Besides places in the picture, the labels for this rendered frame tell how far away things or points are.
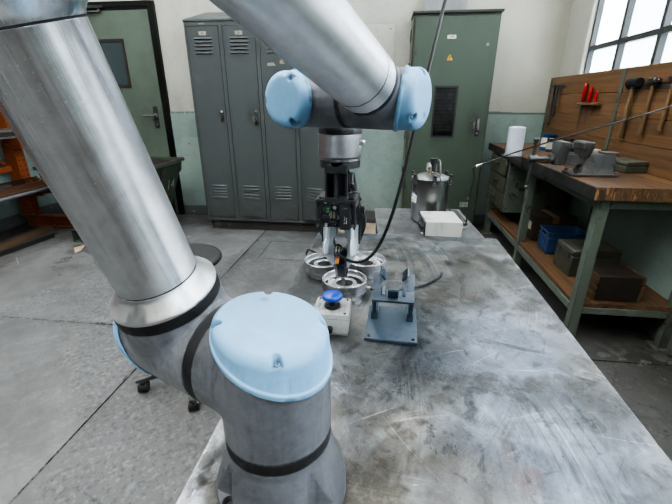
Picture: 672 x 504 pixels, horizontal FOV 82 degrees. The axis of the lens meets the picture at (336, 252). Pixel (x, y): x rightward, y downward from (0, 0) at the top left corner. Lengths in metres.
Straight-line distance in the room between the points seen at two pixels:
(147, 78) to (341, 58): 4.38
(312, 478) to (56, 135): 0.39
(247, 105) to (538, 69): 2.66
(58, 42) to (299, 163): 3.39
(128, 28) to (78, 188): 4.49
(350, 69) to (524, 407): 0.53
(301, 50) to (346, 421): 0.47
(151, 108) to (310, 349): 4.47
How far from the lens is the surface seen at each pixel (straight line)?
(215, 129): 3.91
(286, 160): 3.71
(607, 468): 0.65
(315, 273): 0.97
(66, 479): 1.82
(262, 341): 0.36
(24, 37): 0.36
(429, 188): 1.83
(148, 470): 1.71
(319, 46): 0.37
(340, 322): 0.75
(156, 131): 4.74
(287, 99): 0.56
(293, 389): 0.37
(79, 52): 0.37
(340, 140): 0.66
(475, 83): 3.79
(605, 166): 2.46
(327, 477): 0.47
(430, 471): 0.56
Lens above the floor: 1.23
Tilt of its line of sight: 22 degrees down
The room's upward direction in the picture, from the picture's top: straight up
